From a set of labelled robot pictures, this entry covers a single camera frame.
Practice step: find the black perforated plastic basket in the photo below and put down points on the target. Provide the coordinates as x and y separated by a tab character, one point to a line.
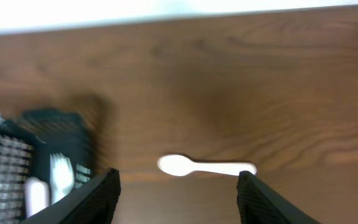
25	148

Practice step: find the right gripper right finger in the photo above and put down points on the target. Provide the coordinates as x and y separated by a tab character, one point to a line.
260	204

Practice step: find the white spoon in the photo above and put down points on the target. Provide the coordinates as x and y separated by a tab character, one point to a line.
179	165

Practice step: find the white fork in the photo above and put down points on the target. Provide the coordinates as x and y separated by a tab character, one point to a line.
61	177
36	196

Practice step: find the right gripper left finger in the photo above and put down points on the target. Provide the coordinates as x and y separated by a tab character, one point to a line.
93	203

